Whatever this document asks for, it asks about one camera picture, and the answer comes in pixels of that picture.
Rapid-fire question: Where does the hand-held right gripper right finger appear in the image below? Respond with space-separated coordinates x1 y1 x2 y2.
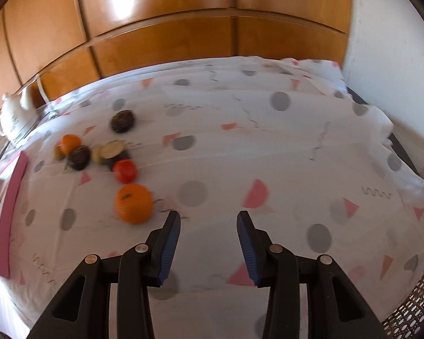
236 210 389 339

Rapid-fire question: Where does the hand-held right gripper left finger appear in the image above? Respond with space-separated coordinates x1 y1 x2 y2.
27 210 182 339

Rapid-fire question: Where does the large orange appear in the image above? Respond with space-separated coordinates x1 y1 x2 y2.
114 184 154 225

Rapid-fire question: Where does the red tomato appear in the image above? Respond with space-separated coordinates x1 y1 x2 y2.
113 160 138 184

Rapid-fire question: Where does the white patterned tablecloth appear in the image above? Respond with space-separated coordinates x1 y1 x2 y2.
0 56 424 339

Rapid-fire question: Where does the cut wooden log piece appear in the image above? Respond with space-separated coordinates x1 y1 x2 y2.
101 141 131 170

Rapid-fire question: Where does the dark-skinned halved fruit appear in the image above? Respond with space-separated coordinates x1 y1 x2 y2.
68 145 92 171
111 110 137 134

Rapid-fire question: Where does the small tangerine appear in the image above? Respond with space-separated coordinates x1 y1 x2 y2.
61 134 83 156

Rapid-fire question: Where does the woven rattan chair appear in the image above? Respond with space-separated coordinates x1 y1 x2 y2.
380 254 424 339

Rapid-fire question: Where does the wooden wardrobe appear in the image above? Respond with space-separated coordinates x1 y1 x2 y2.
0 0 354 128

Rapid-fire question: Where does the white teapot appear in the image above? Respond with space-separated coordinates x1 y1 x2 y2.
0 86 39 145

